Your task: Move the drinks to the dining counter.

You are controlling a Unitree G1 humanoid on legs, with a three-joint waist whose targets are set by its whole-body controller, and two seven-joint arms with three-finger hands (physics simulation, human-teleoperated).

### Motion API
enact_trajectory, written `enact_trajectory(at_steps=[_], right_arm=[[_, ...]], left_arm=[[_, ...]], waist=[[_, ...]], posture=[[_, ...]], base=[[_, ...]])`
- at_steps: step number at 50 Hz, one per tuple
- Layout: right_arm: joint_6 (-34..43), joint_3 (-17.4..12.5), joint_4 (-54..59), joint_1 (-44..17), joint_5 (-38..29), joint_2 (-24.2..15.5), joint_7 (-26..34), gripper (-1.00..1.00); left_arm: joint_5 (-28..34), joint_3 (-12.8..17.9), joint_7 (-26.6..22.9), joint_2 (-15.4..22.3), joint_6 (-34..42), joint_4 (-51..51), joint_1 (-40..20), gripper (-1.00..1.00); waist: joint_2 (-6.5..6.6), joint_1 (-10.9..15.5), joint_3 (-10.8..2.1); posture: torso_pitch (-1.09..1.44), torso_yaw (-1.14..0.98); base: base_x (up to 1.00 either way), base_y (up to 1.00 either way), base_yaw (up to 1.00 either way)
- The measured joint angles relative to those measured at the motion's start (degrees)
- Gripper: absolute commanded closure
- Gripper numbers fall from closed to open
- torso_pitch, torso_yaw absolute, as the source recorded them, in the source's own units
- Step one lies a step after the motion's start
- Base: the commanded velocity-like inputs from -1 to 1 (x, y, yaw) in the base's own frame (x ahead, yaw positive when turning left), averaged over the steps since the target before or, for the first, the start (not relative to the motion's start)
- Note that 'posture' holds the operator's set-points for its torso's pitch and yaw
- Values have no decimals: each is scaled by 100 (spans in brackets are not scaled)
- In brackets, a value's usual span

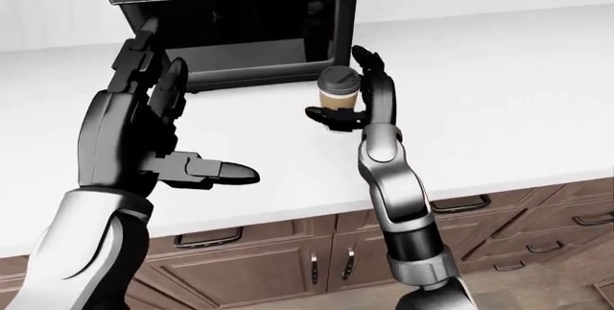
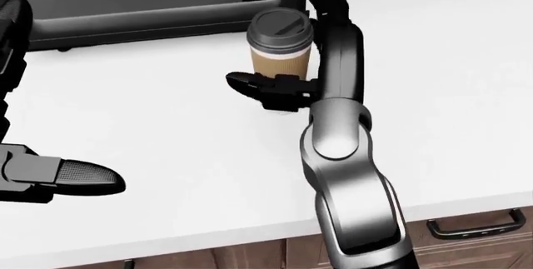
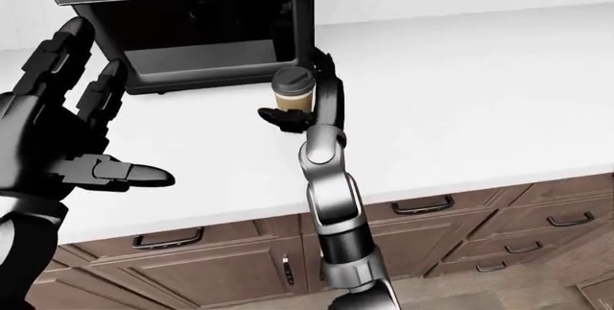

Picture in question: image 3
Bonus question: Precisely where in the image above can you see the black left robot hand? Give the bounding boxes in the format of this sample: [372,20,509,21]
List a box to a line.
[0,15,177,203]

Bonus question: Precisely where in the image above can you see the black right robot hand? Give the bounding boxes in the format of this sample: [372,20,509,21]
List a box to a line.
[257,46,347,135]

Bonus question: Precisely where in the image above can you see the paper coffee cup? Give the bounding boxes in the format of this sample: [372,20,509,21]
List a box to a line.
[271,65,317,114]

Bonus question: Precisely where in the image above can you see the black coffee machine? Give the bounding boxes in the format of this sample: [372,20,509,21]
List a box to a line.
[44,0,319,97]

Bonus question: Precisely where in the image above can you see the wide wooden drawer front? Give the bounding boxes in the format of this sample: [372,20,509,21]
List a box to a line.
[359,183,534,232]
[57,214,275,269]

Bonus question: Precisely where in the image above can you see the brown wooden base cabinet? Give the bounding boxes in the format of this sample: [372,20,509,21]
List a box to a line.
[28,171,614,310]

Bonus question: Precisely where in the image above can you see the wooden cabinet door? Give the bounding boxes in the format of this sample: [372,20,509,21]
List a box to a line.
[45,247,301,310]

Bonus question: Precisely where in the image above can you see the dark metal drawer handle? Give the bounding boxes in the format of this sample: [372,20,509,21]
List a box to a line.
[390,194,455,215]
[475,260,508,273]
[131,227,205,250]
[546,210,597,227]
[504,241,545,255]

